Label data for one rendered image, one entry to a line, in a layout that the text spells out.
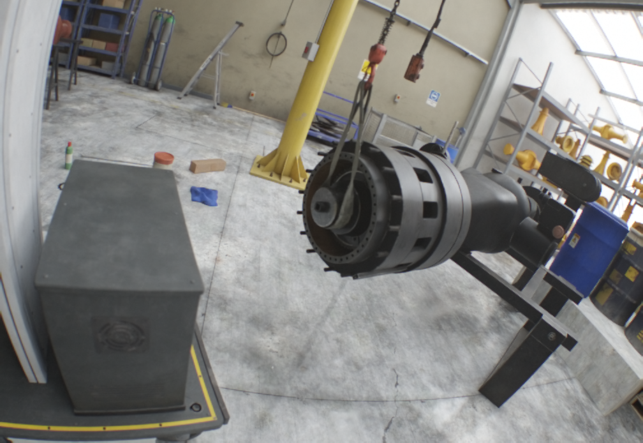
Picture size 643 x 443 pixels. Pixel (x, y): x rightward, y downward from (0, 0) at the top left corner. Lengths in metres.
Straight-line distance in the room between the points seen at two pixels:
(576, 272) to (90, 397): 3.62
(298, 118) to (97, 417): 3.28
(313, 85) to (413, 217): 2.67
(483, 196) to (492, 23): 7.17
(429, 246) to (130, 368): 1.08
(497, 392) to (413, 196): 1.48
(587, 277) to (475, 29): 6.38
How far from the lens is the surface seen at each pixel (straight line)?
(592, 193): 3.33
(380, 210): 1.07
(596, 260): 3.59
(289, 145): 3.70
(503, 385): 2.18
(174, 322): 0.73
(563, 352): 3.43
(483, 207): 1.87
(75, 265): 0.69
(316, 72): 3.59
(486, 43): 8.63
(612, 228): 3.55
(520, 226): 2.33
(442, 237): 1.30
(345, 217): 1.14
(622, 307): 3.84
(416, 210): 1.13
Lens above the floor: 1.28
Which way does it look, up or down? 21 degrees down
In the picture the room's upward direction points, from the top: 22 degrees clockwise
